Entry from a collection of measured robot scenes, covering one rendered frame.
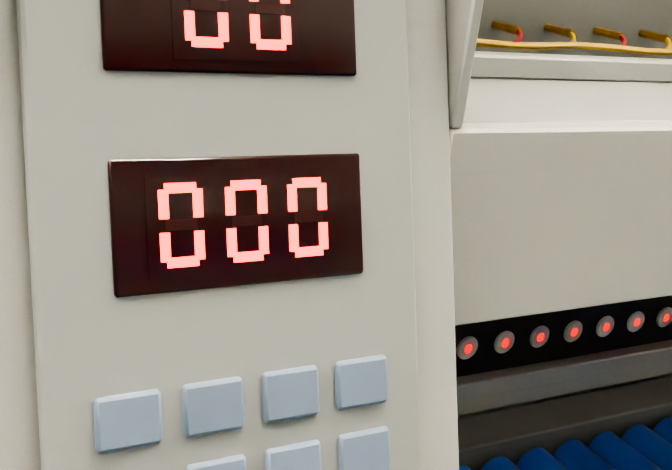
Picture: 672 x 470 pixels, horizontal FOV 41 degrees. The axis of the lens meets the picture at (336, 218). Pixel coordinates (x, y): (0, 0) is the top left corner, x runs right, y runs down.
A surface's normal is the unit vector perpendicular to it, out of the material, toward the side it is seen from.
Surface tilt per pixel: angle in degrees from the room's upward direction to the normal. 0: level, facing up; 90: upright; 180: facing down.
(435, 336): 90
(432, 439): 90
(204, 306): 90
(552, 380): 108
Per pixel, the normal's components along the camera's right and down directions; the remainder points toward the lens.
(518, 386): 0.47, 0.34
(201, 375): 0.48, 0.03
